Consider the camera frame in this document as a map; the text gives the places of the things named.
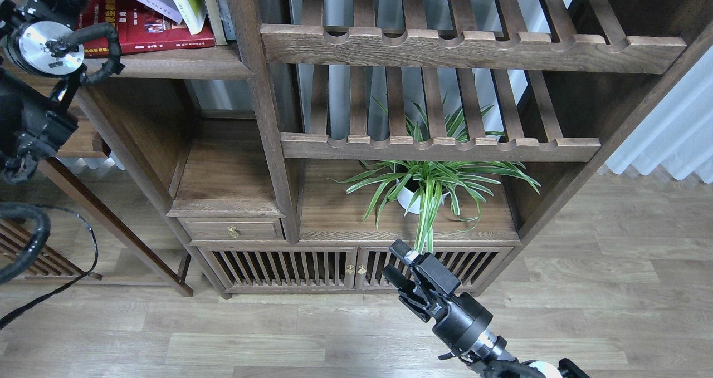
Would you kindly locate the white plant pot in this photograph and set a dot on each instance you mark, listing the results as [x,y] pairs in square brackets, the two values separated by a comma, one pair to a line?
[409,197]

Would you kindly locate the white curtain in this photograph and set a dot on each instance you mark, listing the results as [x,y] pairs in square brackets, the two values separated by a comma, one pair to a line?
[677,134]

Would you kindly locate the left slatted cabinet door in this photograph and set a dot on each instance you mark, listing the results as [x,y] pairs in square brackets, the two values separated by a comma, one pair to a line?
[292,270]

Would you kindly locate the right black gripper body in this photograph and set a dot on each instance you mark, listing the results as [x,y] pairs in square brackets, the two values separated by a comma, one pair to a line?
[463,325]

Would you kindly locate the white upright book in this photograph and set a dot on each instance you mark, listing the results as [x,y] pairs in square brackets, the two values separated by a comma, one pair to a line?
[226,18]

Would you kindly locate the right slatted cabinet door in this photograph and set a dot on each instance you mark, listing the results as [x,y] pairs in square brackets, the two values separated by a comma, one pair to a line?
[473,266]

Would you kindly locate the dark wooden bookshelf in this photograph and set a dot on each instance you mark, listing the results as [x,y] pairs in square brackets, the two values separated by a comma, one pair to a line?
[257,129]

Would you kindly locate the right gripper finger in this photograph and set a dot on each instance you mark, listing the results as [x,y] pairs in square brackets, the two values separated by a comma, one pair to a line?
[436,281]
[410,293]

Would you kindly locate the spider plant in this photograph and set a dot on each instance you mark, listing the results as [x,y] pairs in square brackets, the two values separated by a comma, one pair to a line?
[466,183]

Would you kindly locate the slatted cabinet door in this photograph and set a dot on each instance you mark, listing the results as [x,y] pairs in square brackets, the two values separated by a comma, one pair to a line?
[473,266]
[292,270]

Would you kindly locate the red cover book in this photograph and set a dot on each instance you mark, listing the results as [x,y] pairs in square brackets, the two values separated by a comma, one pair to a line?
[142,29]

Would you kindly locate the small wooden drawer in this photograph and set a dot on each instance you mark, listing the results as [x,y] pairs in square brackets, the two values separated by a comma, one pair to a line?
[233,228]

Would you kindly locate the brown upright book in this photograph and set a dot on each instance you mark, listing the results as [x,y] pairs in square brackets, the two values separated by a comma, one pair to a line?
[214,17]

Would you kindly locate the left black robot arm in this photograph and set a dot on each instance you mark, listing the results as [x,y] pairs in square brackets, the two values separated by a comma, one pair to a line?
[41,38]

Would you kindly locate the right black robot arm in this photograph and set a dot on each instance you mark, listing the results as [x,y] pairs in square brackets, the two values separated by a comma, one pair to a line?
[501,363]

